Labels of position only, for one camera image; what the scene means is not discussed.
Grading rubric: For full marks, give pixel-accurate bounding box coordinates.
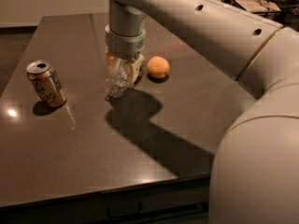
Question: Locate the clear plastic water bottle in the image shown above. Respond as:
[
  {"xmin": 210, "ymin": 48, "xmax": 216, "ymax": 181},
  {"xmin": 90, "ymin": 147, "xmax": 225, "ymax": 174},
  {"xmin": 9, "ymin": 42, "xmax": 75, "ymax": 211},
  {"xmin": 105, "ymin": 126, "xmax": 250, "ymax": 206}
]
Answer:
[{"xmin": 105, "ymin": 59, "xmax": 130, "ymax": 98}]

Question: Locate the white napkins stack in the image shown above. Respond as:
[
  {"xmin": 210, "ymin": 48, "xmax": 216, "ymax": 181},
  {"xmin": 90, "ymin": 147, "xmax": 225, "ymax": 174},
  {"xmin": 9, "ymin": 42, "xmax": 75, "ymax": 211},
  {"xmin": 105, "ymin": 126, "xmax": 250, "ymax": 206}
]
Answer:
[{"xmin": 233, "ymin": 0, "xmax": 280, "ymax": 12}]

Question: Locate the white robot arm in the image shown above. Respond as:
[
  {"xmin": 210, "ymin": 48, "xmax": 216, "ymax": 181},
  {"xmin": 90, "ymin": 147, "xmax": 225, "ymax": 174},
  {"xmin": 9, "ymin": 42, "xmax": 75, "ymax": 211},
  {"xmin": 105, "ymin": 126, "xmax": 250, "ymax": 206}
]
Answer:
[{"xmin": 107, "ymin": 0, "xmax": 299, "ymax": 224}]

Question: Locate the gold soda can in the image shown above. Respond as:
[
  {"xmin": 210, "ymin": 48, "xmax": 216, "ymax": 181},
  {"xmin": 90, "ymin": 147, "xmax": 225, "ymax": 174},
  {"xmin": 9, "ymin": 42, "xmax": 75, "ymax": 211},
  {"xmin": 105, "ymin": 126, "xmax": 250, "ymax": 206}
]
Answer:
[{"xmin": 26, "ymin": 60, "xmax": 66, "ymax": 108}]

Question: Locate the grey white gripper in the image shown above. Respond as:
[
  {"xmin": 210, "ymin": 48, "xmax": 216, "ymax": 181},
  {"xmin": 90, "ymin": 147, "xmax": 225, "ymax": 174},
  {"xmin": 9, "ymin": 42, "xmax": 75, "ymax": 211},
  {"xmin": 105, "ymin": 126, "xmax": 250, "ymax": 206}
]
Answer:
[{"xmin": 105, "ymin": 23, "xmax": 146, "ymax": 82}]

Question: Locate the black wire napkin basket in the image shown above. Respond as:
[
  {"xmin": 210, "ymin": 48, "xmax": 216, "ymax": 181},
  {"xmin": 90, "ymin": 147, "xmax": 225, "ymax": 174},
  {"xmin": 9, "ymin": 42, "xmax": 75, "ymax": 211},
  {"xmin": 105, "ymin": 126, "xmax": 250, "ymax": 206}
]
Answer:
[{"xmin": 221, "ymin": 0, "xmax": 281, "ymax": 19}]

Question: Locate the orange fruit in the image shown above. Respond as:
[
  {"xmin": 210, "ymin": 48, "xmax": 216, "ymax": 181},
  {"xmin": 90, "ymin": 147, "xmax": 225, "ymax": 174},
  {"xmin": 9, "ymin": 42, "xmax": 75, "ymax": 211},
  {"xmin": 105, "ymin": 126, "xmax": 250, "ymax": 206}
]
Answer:
[{"xmin": 147, "ymin": 56, "xmax": 170, "ymax": 79}]

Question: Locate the left drawer handle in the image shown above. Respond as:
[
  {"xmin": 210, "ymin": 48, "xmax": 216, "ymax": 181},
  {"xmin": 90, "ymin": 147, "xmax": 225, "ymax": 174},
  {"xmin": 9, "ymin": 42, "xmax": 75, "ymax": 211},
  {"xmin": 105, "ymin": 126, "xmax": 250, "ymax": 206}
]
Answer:
[{"xmin": 107, "ymin": 203, "xmax": 142, "ymax": 220}]

